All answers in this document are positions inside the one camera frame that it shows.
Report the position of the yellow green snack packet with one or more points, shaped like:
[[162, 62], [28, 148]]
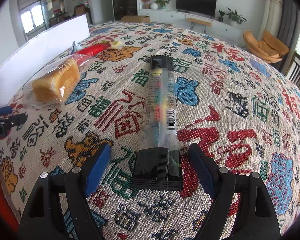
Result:
[[112, 45]]

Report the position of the long black clear snack pack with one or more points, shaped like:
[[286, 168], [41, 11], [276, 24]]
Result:
[[158, 162]]

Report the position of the potted green plant left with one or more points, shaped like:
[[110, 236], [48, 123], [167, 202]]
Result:
[[162, 3]]

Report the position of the patterned woven tablecloth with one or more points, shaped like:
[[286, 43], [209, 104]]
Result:
[[241, 111]]

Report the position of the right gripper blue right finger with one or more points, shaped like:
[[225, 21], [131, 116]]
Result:
[[256, 217]]

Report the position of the red flower vase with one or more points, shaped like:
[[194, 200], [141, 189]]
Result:
[[146, 4]]

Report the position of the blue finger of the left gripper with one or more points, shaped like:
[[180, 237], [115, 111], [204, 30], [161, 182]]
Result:
[[12, 121], [6, 110]]

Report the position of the orange lounge chair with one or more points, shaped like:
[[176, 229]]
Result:
[[269, 48]]

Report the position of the dining table with chairs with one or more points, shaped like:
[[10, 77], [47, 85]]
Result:
[[60, 16]]

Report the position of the potted green plant right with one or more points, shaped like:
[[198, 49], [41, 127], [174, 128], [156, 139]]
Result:
[[235, 18]]

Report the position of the white cardboard box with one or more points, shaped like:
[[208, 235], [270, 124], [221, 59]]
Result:
[[37, 52]]

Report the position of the blue white snack bag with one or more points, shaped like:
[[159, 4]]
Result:
[[75, 47]]

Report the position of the black flat television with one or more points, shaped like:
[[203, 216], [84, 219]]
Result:
[[205, 7]]

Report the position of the brown cardboard box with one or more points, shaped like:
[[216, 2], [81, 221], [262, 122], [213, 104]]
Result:
[[136, 19]]

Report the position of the covered standing air conditioner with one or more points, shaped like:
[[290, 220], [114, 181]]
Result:
[[271, 18]]

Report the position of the red snack packet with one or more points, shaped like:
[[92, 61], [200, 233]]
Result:
[[95, 49]]

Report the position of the packaged milk toast bread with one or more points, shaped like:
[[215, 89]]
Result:
[[52, 85]]

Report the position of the white tv cabinet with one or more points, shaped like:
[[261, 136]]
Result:
[[218, 30]]

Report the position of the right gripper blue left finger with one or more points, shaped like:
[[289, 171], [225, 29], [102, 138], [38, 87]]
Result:
[[42, 217]]

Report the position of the wooden bench stool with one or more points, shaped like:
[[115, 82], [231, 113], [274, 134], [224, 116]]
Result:
[[204, 24]]

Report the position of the potted green plant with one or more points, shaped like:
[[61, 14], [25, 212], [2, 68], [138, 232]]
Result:
[[162, 3], [235, 18]]

